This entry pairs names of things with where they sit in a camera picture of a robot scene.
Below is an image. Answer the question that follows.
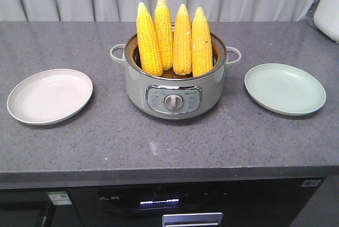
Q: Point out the corn cob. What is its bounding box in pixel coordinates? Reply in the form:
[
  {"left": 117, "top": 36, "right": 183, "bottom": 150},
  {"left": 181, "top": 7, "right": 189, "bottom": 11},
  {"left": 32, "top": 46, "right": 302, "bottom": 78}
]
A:
[
  {"left": 191, "top": 7, "right": 213, "bottom": 77},
  {"left": 136, "top": 2, "right": 163, "bottom": 76},
  {"left": 154, "top": 0, "right": 173, "bottom": 71},
  {"left": 173, "top": 4, "right": 192, "bottom": 76}
]

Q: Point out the green electric cooking pot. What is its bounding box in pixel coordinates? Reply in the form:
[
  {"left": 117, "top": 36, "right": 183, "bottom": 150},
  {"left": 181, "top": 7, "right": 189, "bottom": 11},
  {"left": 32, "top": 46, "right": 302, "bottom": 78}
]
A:
[{"left": 110, "top": 34, "right": 242, "bottom": 120}]

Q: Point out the green round plate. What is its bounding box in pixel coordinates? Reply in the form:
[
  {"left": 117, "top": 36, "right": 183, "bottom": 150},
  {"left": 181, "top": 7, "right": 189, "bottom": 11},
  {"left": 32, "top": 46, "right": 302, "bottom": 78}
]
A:
[{"left": 244, "top": 63, "right": 326, "bottom": 116}]

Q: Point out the beige round plate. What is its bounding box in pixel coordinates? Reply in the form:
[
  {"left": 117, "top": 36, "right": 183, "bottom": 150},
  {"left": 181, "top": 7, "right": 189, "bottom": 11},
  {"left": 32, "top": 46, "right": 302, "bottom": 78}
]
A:
[{"left": 7, "top": 68, "right": 93, "bottom": 125}]

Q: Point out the green white energy label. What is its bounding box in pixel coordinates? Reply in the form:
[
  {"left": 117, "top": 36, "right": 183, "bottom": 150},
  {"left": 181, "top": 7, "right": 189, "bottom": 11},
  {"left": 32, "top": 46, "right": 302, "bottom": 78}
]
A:
[{"left": 47, "top": 191, "right": 72, "bottom": 206}]

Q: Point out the black drawer sterilizer cabinet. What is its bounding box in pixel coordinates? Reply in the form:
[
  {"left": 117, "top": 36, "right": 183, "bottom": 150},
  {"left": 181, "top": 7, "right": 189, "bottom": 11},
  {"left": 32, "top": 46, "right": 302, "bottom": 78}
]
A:
[{"left": 68, "top": 177, "right": 323, "bottom": 226}]

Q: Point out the white rice cooker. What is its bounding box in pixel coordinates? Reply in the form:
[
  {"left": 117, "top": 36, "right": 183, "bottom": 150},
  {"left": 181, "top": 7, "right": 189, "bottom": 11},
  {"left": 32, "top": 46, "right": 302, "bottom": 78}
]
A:
[{"left": 314, "top": 0, "right": 338, "bottom": 42}]

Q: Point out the upper silver drawer handle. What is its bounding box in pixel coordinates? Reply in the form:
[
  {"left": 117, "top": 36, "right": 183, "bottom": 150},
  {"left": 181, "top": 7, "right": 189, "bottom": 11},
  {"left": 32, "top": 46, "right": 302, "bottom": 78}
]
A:
[{"left": 162, "top": 213, "right": 224, "bottom": 227}]

